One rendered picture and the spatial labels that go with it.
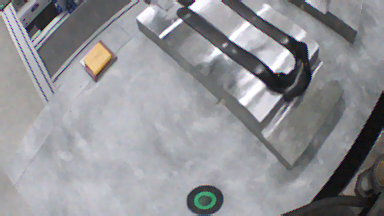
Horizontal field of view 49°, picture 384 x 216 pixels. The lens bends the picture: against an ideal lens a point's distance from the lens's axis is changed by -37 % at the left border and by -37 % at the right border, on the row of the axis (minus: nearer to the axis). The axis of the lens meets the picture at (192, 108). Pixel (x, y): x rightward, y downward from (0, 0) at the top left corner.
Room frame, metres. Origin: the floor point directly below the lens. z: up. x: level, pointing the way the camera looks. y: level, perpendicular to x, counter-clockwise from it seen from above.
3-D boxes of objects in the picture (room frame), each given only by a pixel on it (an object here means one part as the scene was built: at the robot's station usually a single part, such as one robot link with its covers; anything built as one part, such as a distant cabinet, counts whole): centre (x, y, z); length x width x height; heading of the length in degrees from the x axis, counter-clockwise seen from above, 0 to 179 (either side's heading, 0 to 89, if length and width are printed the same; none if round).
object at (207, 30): (0.48, -0.16, 0.92); 0.35 x 0.16 x 0.09; 35
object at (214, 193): (0.16, 0.01, 0.82); 0.08 x 0.08 x 0.04
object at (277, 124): (0.46, -0.16, 0.87); 0.50 x 0.26 x 0.14; 35
